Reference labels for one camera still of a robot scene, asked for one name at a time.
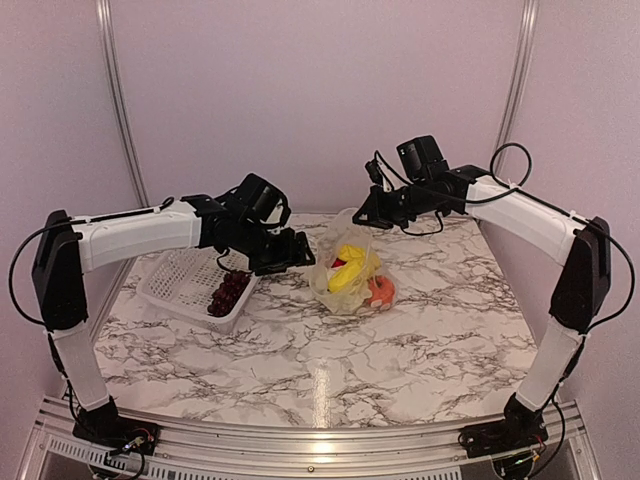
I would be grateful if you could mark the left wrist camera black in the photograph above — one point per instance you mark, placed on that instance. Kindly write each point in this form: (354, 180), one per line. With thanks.
(262, 202)

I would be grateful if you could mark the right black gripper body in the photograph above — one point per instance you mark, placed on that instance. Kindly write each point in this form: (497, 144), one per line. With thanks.
(415, 202)

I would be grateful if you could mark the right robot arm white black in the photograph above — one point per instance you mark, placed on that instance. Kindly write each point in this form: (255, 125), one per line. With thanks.
(581, 247)

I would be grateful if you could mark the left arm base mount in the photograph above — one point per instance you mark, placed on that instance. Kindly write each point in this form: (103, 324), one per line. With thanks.
(115, 432)

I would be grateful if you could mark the right aluminium frame post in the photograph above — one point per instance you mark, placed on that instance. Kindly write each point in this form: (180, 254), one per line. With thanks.
(520, 71)

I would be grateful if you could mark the white cauliflower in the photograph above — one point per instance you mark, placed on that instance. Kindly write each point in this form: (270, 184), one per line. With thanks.
(344, 302)

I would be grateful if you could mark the clear zip top bag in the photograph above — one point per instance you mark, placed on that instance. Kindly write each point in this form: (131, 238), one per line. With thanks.
(341, 230)

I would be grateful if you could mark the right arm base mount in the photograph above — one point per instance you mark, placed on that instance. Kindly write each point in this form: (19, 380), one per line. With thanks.
(519, 428)

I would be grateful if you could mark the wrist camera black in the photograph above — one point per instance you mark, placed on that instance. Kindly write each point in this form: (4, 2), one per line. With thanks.
(262, 202)
(422, 159)

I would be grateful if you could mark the yellow banana piece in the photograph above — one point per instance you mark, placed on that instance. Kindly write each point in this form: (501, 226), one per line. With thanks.
(344, 277)

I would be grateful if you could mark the dark red grape bunch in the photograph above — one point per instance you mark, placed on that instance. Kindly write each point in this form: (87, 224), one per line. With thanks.
(226, 296)

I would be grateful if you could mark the red bell pepper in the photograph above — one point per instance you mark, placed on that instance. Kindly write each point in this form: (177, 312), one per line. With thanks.
(340, 263)

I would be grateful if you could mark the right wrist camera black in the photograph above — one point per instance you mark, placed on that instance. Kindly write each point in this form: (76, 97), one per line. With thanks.
(422, 159)

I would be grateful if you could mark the front aluminium rail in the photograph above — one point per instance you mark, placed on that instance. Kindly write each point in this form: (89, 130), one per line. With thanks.
(191, 449)

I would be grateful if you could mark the yellow corn cob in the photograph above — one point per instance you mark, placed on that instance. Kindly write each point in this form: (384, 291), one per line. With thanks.
(363, 257)

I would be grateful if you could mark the left aluminium frame post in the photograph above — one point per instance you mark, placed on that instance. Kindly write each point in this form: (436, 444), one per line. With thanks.
(108, 40)

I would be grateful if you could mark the white plastic basket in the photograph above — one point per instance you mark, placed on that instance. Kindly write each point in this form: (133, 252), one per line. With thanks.
(182, 283)

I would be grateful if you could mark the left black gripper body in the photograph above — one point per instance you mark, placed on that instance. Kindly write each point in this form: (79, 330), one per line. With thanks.
(264, 251)

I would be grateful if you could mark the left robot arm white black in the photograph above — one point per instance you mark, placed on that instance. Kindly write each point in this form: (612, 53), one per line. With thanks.
(72, 247)

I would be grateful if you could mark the aluminium frame post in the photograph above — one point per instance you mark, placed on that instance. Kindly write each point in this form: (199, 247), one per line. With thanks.
(108, 40)
(520, 71)

